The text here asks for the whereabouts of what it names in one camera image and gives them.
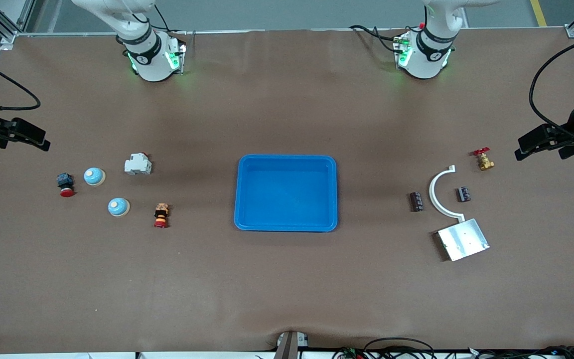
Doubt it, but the light blue call bell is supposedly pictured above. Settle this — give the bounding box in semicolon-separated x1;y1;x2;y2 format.
108;197;130;218
84;167;106;186

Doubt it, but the white curved plastic bracket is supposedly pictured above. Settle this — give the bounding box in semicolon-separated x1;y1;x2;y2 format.
429;165;465;222

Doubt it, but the blue plastic tray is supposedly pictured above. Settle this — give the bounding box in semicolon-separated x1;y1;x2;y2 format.
234;154;338;232

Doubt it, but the black cable loop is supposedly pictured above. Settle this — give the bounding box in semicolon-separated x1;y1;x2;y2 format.
364;338;435;359

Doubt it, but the red yellow emergency stop button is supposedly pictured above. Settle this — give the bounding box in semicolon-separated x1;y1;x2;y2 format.
153;202;170;229

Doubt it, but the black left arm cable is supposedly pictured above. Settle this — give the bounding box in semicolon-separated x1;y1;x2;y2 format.
529;30;574;143

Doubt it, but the black base cable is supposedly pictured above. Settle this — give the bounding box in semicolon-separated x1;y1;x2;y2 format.
153;2;188;35
349;24;403;53

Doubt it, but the black cable bundle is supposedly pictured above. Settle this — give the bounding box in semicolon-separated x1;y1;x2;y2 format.
332;346;574;359

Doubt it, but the brass valve red handle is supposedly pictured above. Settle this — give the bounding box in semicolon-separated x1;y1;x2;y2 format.
473;148;495;171

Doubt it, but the aluminium square plate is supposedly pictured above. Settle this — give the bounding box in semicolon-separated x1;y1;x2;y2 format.
435;218;490;262

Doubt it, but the white circuit breaker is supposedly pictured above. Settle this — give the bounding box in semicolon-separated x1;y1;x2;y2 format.
124;153;152;176

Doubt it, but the grey metal mount bracket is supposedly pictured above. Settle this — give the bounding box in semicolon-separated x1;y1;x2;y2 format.
273;331;310;359

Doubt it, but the red button blue-black block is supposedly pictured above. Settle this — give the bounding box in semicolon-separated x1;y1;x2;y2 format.
56;173;75;198

